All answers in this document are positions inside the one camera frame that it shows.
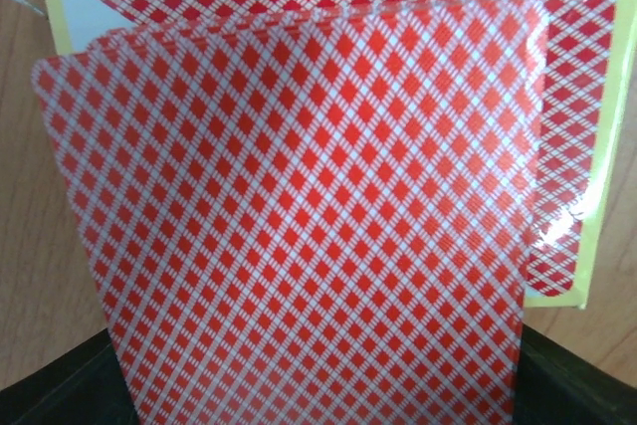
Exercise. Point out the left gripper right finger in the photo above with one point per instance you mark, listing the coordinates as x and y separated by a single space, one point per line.
555 386

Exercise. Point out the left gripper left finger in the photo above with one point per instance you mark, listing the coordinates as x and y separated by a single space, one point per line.
83 386

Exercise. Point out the red-backed playing card deck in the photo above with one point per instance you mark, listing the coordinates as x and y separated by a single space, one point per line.
318 220

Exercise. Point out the yellow playing card box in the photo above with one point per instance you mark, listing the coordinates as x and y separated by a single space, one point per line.
587 96

